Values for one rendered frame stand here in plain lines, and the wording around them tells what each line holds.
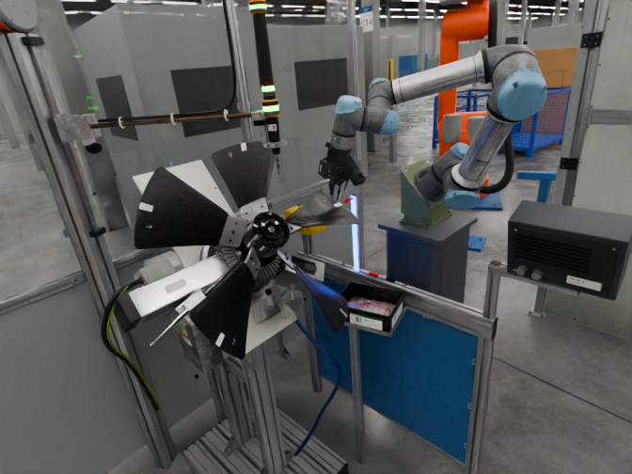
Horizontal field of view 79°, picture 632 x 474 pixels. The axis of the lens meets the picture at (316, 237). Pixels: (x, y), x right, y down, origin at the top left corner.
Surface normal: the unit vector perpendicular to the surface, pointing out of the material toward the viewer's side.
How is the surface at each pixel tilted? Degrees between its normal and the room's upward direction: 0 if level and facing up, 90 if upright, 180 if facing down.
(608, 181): 90
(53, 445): 90
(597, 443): 0
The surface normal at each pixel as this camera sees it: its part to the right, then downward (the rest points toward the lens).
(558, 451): -0.08, -0.91
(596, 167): -0.68, 0.35
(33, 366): 0.72, 0.22
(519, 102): -0.10, 0.74
